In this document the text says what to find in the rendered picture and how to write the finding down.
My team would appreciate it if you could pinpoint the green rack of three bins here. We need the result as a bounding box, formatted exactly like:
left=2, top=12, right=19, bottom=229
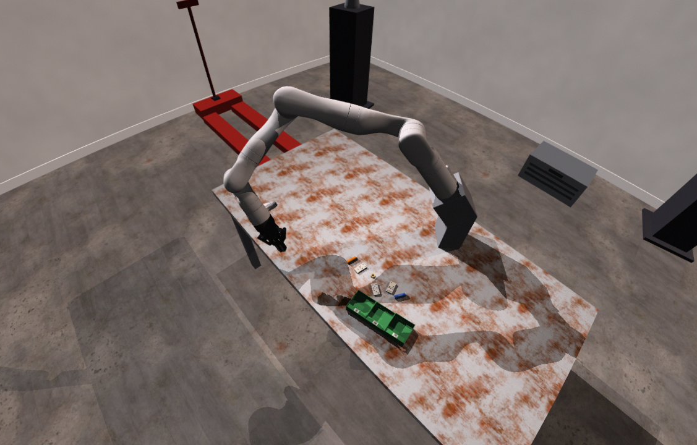
left=346, top=290, right=415, bottom=346

